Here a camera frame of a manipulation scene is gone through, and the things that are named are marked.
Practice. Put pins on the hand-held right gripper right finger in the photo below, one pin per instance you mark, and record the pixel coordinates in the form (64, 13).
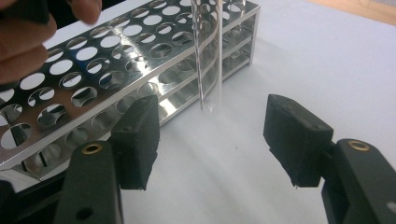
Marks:
(295, 140)

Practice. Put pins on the clear glass test tube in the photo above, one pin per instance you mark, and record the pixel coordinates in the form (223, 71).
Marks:
(207, 62)

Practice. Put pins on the silver metal test tube rack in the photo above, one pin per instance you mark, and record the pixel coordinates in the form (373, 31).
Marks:
(182, 49)

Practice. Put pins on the wooden table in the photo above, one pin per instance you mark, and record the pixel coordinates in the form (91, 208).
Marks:
(358, 9)

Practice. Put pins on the white board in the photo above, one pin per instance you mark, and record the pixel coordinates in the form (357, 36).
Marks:
(233, 155)

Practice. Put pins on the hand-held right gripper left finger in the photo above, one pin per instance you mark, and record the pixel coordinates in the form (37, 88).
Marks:
(137, 146)

